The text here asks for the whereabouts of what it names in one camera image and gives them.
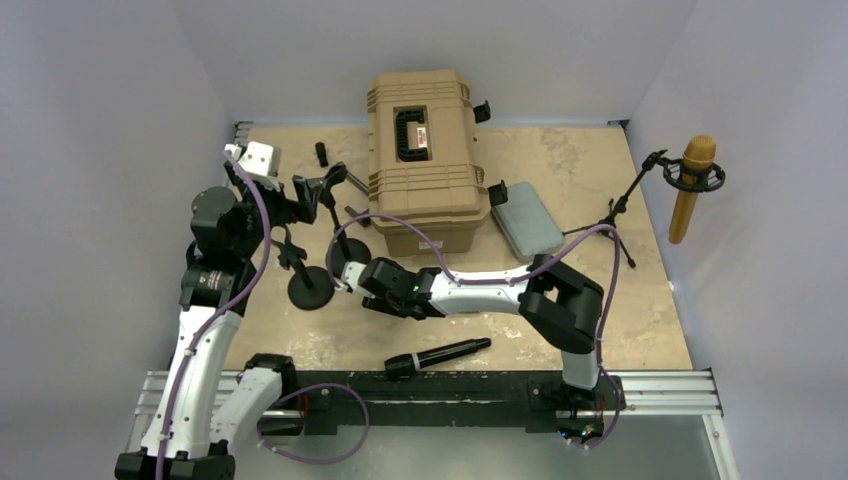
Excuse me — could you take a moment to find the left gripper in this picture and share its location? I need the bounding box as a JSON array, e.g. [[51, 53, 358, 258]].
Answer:
[[225, 161, 318, 259]]

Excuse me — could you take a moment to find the black round-base stand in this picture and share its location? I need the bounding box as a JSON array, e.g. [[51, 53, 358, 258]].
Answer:
[[271, 225, 335, 311], [317, 162, 373, 273]]

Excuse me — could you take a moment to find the black microphone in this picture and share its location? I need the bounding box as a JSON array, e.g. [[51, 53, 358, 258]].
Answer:
[[384, 337, 492, 381]]

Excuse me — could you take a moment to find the black round-base stand front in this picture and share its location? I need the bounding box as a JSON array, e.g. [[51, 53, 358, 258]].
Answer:
[[271, 225, 335, 311]]

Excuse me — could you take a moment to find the tan plastic tool case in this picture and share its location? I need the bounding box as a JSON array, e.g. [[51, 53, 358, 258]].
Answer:
[[367, 69, 490, 257]]

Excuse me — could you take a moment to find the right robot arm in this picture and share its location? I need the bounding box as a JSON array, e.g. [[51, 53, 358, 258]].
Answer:
[[340, 254, 605, 407]]

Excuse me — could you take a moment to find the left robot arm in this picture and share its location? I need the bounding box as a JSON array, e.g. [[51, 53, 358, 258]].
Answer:
[[114, 176, 323, 479]]

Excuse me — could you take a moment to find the black tripod mic stand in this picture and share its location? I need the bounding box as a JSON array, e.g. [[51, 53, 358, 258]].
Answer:
[[561, 149, 727, 270]]

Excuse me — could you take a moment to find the gold microphone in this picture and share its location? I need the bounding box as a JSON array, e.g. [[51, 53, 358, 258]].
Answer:
[[668, 135, 717, 244]]

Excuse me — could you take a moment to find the small black clip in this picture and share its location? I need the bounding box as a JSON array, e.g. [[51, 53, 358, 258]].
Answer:
[[315, 142, 329, 168]]

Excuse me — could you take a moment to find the grey zip pouch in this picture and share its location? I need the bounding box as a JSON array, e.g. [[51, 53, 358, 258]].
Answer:
[[488, 181, 564, 262]]

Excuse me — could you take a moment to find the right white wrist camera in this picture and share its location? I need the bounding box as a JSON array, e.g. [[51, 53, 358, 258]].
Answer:
[[335, 261, 369, 297]]

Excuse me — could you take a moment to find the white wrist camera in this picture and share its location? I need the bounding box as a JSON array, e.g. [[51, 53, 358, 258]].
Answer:
[[335, 261, 369, 297], [224, 141, 282, 192]]

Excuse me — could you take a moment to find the black L-shaped bracket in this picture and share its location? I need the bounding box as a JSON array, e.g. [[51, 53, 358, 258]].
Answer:
[[344, 170, 369, 218]]

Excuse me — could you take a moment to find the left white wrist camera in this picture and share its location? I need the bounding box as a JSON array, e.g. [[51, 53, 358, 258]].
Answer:
[[224, 141, 282, 192]]

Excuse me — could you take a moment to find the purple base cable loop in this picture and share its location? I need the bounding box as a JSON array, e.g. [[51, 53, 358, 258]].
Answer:
[[256, 384, 371, 466]]

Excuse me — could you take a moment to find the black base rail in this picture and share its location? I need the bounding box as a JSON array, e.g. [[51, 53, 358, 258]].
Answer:
[[259, 370, 627, 441]]

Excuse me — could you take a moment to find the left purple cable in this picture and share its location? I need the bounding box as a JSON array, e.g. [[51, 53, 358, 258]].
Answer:
[[153, 150, 274, 480]]

